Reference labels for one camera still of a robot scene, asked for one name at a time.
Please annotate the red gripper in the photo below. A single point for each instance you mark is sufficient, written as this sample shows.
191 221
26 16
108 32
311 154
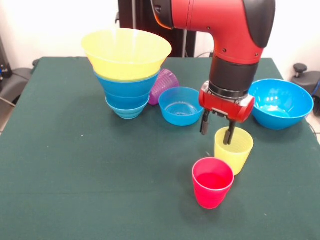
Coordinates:
225 107

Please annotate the yellow ribbed plastic cup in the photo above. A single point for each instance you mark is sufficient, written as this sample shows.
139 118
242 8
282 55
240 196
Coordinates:
240 155

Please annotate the small blue flat-bottomed bowl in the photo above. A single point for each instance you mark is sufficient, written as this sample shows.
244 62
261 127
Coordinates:
180 110
127 103

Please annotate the red plastic cup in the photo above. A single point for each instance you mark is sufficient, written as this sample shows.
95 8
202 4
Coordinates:
212 185

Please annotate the purple plastic cup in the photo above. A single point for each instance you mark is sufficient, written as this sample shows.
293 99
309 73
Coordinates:
163 86

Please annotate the large blue plastic bowl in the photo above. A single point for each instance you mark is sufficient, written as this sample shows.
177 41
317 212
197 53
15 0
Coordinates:
127 86
282 105

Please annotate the large yellow plastic bowl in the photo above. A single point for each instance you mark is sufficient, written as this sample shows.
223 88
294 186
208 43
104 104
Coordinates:
125 55

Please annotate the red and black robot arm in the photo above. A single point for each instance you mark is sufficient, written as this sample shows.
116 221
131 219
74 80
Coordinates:
230 37

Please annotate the small teal plastic bowl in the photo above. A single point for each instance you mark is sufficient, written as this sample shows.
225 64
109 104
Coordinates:
127 113

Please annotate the dark green tablecloth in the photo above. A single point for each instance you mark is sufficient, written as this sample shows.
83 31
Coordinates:
160 220

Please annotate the black device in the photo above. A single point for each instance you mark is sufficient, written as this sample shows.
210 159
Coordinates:
4 60

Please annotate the grey pedestal foot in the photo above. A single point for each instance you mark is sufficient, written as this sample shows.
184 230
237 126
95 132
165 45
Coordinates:
307 80
15 80

